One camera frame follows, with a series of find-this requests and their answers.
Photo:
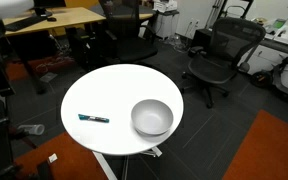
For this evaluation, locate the teal and black marker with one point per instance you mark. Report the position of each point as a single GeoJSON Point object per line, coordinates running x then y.
{"type": "Point", "coordinates": [94, 118]}

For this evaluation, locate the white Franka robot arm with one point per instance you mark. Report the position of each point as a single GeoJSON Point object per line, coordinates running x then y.
{"type": "Point", "coordinates": [7, 7]}

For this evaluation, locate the grey round bowl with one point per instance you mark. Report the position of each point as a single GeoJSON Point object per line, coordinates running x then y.
{"type": "Point", "coordinates": [152, 116]}

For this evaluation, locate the black high-back office chair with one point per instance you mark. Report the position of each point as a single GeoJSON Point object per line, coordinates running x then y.
{"type": "Point", "coordinates": [130, 46]}

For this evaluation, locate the small white cabinet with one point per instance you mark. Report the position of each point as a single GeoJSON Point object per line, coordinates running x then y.
{"type": "Point", "coordinates": [166, 25]}

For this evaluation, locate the black mesh office chair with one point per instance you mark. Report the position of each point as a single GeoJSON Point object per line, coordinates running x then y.
{"type": "Point", "coordinates": [214, 68]}

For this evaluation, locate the black floor box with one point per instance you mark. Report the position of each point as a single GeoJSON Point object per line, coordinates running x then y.
{"type": "Point", "coordinates": [200, 36]}

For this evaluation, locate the black computer tower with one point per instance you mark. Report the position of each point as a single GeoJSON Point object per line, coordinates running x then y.
{"type": "Point", "coordinates": [79, 46]}

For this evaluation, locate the white table base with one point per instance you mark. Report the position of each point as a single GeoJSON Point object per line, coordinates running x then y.
{"type": "Point", "coordinates": [102, 165]}

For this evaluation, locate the white printer box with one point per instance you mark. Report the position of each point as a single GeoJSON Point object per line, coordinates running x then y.
{"type": "Point", "coordinates": [165, 5]}

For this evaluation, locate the wooden top desk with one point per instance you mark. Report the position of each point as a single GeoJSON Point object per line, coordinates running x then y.
{"type": "Point", "coordinates": [74, 16]}

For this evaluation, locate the white floor card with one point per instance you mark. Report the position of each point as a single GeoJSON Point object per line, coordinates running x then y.
{"type": "Point", "coordinates": [52, 158]}

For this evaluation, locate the black computer mouse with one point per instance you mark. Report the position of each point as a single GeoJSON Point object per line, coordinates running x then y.
{"type": "Point", "coordinates": [51, 19]}

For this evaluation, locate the black electric scooter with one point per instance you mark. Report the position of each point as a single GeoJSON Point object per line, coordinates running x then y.
{"type": "Point", "coordinates": [262, 78]}

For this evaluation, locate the black monitor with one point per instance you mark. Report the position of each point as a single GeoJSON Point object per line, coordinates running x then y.
{"type": "Point", "coordinates": [43, 12]}

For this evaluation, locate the black keyboard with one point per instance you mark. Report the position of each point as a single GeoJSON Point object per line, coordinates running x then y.
{"type": "Point", "coordinates": [25, 23]}

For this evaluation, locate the white desk with cabinets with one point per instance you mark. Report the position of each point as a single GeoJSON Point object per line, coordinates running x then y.
{"type": "Point", "coordinates": [284, 35]}

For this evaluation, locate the metal stand frame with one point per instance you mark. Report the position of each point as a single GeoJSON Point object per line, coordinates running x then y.
{"type": "Point", "coordinates": [222, 8]}

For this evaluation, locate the black stand post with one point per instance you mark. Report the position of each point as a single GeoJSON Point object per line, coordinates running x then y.
{"type": "Point", "coordinates": [45, 170]}

